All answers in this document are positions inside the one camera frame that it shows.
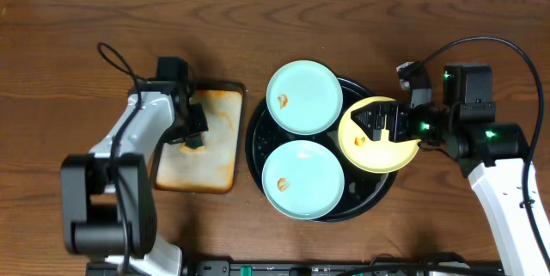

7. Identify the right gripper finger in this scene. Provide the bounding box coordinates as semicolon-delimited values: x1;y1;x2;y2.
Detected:
351;101;389;128
351;114;386;142

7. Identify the green yellow sponge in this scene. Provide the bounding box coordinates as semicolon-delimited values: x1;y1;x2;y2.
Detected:
180;133;206;154

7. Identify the yellow plate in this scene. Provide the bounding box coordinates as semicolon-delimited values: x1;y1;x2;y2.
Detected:
338;96;420;174

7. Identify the light blue plate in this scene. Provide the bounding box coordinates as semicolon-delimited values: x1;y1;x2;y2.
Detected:
261;140;345;220
266;60;343;136

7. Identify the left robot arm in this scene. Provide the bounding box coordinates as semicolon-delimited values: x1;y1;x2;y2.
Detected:
60;80;207;275

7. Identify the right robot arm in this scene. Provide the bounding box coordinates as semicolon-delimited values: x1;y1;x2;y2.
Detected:
351;63;549;275

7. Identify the rectangular soapy black tray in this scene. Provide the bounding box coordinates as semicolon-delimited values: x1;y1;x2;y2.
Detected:
151;81;245;194

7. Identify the round black tray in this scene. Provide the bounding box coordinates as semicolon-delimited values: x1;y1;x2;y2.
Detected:
245;100;397;223

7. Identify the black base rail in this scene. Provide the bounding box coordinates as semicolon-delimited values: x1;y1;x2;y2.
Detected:
84;259;508;276

